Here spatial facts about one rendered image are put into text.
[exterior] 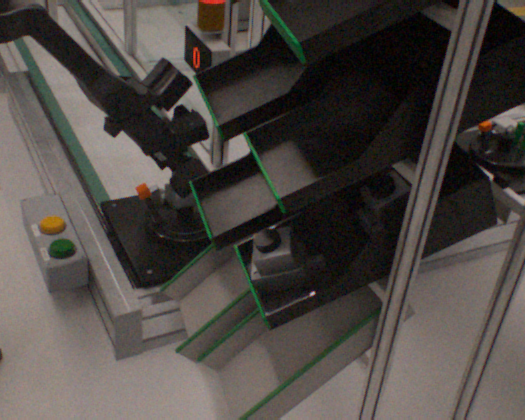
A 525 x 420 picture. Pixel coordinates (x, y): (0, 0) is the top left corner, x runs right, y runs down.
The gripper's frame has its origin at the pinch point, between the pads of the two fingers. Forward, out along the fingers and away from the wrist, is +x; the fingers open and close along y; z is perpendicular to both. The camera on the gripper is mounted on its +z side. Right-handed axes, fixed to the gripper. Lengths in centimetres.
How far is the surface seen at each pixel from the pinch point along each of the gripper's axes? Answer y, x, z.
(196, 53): 18.9, -4.9, 14.5
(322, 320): -42.4, -1.3, 3.0
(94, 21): 101, 17, 0
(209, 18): 16.8, -9.8, 20.2
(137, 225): 2.7, 3.3, -13.8
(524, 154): -3, 55, 54
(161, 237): -4.0, 3.4, -11.2
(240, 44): 95, 51, 29
